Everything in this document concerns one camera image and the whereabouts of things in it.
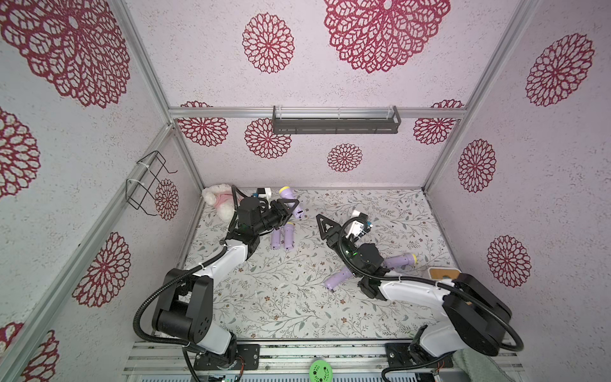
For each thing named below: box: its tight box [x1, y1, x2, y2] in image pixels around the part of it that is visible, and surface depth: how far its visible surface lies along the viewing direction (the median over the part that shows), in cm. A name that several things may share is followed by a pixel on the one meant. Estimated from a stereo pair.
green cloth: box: [452, 348, 517, 382], surface depth 72 cm
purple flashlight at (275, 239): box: [270, 228, 281, 250], surface depth 101 cm
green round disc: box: [308, 359, 334, 382], surface depth 69 cm
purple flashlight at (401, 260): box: [384, 253, 418, 269], surface depth 94 cm
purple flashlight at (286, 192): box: [278, 186, 305, 219], surface depth 83 cm
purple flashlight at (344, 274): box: [324, 267, 354, 293], surface depth 89 cm
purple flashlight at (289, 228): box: [284, 222, 295, 250], surface depth 102 cm
